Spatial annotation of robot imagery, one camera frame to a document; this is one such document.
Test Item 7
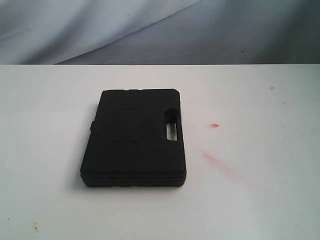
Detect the black plastic tool case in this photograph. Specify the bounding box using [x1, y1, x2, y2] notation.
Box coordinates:
[80, 89, 187, 187]

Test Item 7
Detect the grey backdrop cloth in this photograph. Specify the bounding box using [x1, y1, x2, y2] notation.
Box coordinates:
[0, 0, 320, 65]

